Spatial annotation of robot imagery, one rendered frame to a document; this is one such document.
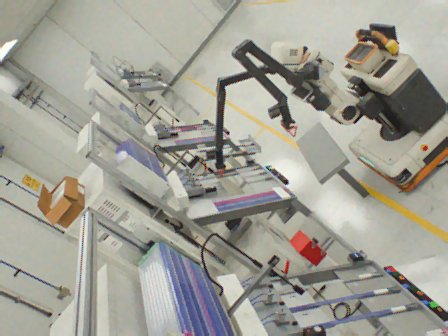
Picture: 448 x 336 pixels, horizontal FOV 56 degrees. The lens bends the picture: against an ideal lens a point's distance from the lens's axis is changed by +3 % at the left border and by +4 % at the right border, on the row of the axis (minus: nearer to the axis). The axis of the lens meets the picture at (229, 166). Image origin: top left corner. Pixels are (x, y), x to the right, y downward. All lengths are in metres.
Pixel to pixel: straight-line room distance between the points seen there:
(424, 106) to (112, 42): 8.25
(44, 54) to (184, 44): 3.11
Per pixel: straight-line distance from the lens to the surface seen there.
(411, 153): 3.04
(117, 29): 10.28
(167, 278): 1.40
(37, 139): 5.75
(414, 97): 2.92
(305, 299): 1.80
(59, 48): 10.31
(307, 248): 2.32
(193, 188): 2.77
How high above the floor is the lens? 2.27
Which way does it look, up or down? 26 degrees down
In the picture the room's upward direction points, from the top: 51 degrees counter-clockwise
